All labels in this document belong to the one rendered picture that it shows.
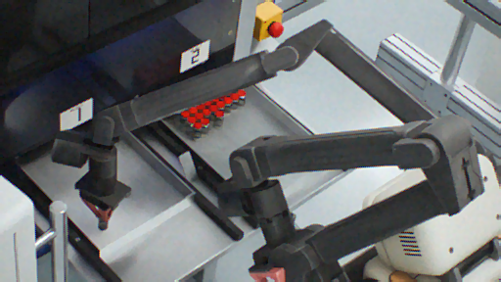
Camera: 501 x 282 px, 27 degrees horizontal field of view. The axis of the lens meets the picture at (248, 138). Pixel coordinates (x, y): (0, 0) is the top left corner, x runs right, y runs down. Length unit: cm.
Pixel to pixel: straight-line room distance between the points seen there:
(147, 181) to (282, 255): 66
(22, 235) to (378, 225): 55
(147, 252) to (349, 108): 182
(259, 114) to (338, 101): 141
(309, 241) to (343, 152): 19
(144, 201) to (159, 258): 16
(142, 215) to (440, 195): 92
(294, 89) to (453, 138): 245
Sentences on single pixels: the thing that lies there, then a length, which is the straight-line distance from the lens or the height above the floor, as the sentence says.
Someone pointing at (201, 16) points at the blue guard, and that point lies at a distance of 236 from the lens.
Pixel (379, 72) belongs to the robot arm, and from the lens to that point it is 198.
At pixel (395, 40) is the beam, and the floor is 55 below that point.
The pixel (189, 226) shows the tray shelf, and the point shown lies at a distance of 225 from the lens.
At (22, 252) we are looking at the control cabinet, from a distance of 146.
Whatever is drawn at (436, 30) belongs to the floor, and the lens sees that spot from 435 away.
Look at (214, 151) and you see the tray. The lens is 240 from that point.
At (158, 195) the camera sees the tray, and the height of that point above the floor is 88.
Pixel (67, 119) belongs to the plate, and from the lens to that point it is 226.
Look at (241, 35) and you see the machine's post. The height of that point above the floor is 101.
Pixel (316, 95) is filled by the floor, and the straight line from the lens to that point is 390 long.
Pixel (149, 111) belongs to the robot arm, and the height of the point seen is 120.
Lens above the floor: 261
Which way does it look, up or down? 45 degrees down
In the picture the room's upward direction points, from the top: 9 degrees clockwise
